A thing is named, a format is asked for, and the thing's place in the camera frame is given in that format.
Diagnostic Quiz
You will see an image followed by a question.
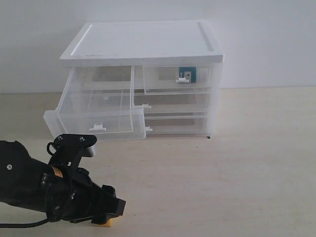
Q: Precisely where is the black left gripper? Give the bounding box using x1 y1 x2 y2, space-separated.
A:
41 170 126 224

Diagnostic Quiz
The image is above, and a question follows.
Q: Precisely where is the yellow sponge block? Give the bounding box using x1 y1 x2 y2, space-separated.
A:
91 217 113 227

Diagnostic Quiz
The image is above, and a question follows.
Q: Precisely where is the white capped teal bottle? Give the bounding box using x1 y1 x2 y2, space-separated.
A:
176 67 208 83

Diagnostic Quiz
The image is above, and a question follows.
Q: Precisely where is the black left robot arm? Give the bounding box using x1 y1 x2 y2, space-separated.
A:
0 141 126 225

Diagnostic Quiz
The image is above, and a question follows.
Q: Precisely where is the white plastic drawer cabinet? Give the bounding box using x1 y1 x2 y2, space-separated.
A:
60 20 224 138

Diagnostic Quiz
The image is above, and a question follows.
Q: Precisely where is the clear bottom wide drawer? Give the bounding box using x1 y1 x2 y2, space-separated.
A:
145 115 212 136

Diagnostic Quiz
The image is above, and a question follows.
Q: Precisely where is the clear wide drawer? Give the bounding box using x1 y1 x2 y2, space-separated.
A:
134 93 211 114
145 115 212 136

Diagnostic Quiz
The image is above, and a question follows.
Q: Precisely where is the clear middle wide drawer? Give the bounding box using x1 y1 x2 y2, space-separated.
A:
134 93 211 114

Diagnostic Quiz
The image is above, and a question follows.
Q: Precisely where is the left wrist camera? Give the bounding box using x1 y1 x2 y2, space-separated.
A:
46 134 97 171

